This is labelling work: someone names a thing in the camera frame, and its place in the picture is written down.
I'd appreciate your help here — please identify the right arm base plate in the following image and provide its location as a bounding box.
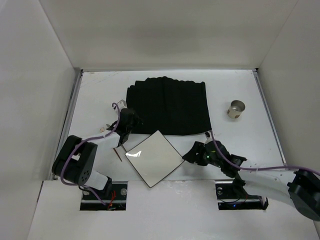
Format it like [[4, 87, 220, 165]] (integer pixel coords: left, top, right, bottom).
[[215, 182, 269, 211]]

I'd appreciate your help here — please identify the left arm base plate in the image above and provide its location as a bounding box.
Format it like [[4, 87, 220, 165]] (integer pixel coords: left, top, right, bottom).
[[79, 181, 128, 211]]

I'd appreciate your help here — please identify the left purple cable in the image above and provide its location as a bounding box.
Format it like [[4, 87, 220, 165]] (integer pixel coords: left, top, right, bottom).
[[59, 102, 126, 205]]

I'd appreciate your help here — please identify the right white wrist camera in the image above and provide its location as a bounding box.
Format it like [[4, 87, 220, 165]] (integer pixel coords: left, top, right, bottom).
[[204, 131, 213, 145]]

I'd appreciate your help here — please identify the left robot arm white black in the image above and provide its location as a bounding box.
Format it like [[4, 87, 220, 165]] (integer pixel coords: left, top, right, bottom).
[[51, 107, 142, 200]]

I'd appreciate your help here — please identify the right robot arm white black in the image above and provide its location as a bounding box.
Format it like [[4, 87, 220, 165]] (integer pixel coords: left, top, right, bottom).
[[182, 140, 320, 222]]

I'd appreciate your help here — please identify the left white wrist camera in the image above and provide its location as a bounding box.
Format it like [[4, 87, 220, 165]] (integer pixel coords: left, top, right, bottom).
[[111, 99, 127, 111]]

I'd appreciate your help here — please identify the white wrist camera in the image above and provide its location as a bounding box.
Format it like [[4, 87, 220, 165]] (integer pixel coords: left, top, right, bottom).
[[204, 131, 213, 145], [111, 99, 127, 111]]

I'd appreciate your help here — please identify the square white plate black rim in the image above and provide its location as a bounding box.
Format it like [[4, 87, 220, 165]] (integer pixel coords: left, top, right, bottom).
[[125, 131, 184, 188]]

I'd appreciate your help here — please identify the copper fork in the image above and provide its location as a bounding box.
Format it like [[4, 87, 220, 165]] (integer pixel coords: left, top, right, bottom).
[[113, 148, 123, 162]]

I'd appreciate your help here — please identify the metal cup with paper sleeve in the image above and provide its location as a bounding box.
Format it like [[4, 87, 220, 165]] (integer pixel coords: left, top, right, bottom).
[[227, 100, 246, 119]]

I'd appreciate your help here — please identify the black cloth placemat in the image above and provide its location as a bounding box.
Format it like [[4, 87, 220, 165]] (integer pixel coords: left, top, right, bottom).
[[126, 76, 212, 136]]

